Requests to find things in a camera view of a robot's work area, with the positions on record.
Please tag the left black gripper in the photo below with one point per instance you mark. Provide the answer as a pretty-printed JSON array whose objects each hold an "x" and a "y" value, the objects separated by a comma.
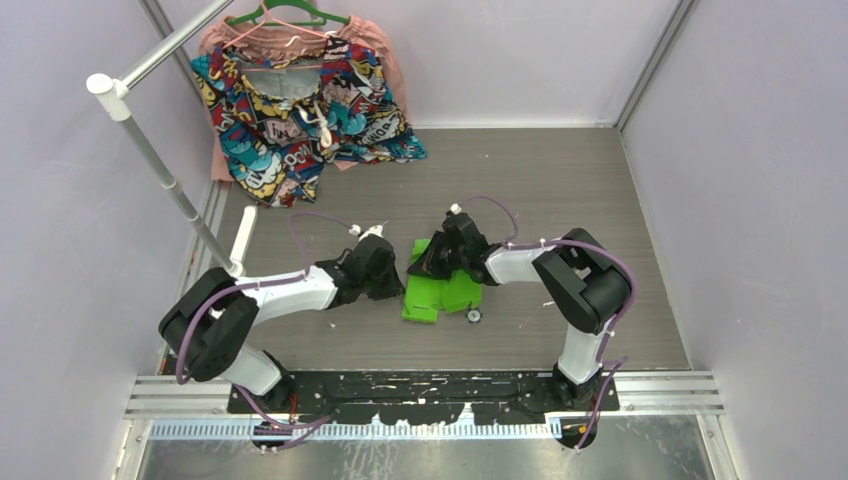
[{"x": 394, "y": 287}]

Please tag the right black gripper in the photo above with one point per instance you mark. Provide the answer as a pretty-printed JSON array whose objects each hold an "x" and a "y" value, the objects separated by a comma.
[{"x": 427, "y": 265}]

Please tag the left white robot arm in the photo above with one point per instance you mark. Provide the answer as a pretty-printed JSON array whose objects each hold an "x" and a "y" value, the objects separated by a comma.
[{"x": 208, "y": 327}]

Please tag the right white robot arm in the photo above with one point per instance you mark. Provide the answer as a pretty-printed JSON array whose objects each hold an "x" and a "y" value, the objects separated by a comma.
[{"x": 591, "y": 288}]

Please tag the colorful patterned shirt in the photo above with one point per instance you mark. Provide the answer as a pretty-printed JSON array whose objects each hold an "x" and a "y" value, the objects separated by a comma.
[{"x": 284, "y": 104}]

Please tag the green clothes hanger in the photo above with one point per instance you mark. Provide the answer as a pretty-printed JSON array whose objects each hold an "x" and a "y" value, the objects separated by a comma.
[{"x": 295, "y": 12}]

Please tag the metal clothes rack pole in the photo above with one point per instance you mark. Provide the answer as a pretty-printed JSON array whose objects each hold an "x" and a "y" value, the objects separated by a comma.
[{"x": 111, "y": 93}]

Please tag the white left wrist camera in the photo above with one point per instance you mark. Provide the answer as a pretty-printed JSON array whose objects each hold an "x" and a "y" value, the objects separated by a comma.
[{"x": 361, "y": 233}]

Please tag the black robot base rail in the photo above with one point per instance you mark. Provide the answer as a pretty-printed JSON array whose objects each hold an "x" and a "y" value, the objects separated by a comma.
[{"x": 417, "y": 397}]

